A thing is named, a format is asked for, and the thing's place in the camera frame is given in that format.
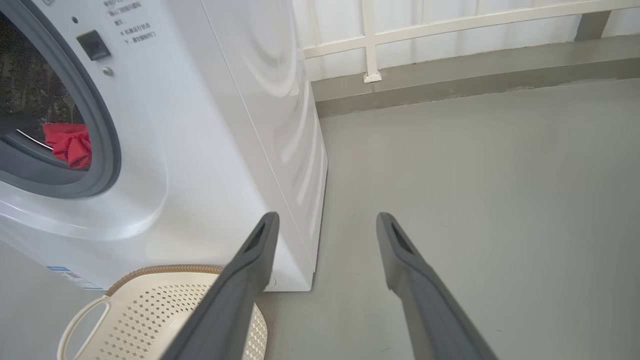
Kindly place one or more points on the grey concrete kerb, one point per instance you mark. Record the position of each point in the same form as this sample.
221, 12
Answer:
450, 75

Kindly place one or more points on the cream laundry basket brown rim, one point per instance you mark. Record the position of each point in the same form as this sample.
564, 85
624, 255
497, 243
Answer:
150, 310

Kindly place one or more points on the red and white garment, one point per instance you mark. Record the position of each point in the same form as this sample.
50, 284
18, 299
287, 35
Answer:
70, 145

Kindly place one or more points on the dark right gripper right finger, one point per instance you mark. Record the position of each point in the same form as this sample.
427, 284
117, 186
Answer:
430, 315

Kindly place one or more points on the white front-load washing machine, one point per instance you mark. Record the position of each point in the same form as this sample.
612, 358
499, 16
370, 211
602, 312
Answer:
200, 150

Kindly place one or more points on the white metal railing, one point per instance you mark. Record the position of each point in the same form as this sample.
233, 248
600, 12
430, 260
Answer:
370, 40

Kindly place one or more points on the blue white energy label sticker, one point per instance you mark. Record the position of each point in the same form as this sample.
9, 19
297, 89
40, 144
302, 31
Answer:
75, 278

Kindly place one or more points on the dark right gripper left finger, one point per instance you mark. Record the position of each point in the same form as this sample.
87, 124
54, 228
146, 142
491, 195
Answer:
235, 310

